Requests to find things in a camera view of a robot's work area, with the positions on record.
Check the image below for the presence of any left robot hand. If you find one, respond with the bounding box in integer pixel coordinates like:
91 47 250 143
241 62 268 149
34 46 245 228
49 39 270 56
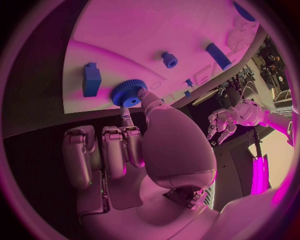
206 107 239 145

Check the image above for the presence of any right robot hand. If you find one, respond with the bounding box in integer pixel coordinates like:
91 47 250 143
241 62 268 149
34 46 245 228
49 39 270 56
61 87 222 240

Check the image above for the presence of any blue gear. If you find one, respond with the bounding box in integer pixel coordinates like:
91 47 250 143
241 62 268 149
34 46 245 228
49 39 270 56
110 79 149 108

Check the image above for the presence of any white task board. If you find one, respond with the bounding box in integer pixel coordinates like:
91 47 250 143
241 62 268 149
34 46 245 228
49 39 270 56
61 0 261 114

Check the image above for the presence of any long blue cylinder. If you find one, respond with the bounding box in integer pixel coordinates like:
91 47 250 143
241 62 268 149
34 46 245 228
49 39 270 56
205 42 234 72

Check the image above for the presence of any workshop equipment rack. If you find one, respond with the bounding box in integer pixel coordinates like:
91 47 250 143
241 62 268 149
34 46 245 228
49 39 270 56
256 34 294 106

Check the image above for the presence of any blue stepped plug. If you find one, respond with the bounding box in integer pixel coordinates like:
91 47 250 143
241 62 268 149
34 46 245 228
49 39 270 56
160 51 179 69

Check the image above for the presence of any blue block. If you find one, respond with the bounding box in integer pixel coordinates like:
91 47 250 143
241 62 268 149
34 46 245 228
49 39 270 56
81 62 103 98

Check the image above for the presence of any large blue round part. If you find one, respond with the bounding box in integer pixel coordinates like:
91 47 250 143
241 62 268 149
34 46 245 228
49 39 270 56
232 0 257 22

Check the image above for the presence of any white cable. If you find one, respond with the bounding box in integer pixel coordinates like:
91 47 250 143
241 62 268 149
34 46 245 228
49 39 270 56
238 80 277 113

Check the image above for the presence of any dark machine with cables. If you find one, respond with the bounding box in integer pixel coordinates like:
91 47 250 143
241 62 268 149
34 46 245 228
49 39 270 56
216 64 258 98

